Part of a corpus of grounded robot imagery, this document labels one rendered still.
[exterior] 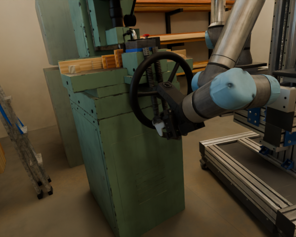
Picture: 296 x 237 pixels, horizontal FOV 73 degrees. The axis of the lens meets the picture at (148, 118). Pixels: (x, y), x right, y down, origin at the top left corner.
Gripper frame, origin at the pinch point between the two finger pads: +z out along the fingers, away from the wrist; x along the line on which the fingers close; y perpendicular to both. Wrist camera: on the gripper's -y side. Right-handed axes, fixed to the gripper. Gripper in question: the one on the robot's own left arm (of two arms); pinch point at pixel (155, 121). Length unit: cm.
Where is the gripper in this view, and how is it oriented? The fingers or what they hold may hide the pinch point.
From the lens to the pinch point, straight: 68.3
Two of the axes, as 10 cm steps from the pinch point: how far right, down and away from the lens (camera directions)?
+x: 8.5, -2.5, 4.7
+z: -4.1, 2.7, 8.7
